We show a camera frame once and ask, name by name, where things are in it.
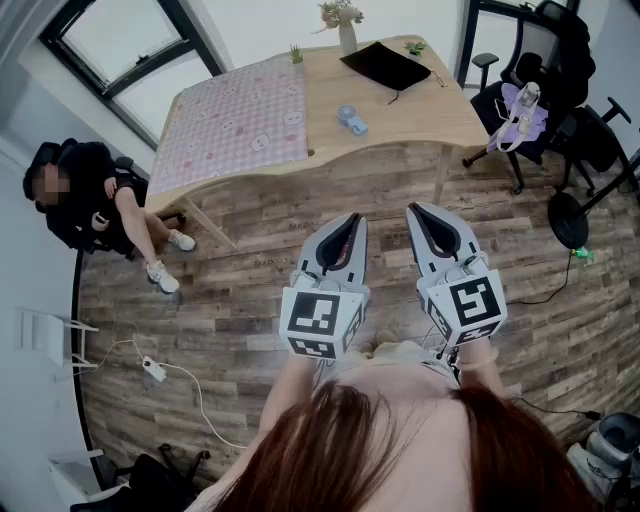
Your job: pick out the person's pink top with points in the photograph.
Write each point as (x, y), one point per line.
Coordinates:
(415, 435)

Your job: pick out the purple bag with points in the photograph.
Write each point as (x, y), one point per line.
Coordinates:
(532, 125)

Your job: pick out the white vase with flowers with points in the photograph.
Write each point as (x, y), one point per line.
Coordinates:
(348, 39)

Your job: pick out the large black-framed window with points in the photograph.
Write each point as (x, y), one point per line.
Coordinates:
(120, 45)

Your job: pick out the grey and white machine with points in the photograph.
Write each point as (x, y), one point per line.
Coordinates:
(607, 445)

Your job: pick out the person's tan shoe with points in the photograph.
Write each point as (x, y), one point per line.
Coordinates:
(366, 350)
(386, 336)

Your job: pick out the white metal shelf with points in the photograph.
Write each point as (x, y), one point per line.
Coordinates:
(45, 335)

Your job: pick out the pink checked bear tablecloth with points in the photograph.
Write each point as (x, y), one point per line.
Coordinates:
(230, 125)

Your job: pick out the black swivel chair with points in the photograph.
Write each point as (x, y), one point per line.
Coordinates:
(150, 480)

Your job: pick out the small green object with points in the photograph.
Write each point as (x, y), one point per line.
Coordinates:
(584, 253)

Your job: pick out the person's right forearm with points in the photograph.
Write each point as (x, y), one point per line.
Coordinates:
(482, 380)

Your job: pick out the small blue handheld fan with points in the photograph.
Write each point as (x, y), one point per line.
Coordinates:
(346, 116)

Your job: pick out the white smartphone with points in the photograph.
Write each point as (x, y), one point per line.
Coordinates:
(501, 109)

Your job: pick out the wooden table with checkered cloth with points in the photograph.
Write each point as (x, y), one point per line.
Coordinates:
(400, 110)

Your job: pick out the small spiky potted plant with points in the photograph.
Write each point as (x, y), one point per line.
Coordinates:
(296, 54)

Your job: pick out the person's left forearm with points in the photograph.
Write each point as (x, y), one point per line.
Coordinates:
(290, 390)

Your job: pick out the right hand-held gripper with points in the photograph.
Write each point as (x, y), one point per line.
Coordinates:
(470, 300)

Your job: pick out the black mesh office chair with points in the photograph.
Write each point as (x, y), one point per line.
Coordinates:
(482, 107)

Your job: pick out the pink wrist band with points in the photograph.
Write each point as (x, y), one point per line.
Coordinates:
(480, 361)

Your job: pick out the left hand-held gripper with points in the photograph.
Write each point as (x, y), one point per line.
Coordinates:
(320, 315)

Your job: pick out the small leafy potted plant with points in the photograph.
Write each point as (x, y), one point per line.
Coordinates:
(415, 49)

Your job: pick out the black round-base stand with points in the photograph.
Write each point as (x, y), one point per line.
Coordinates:
(567, 220)

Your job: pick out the person's light trousers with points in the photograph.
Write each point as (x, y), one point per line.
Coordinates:
(400, 350)

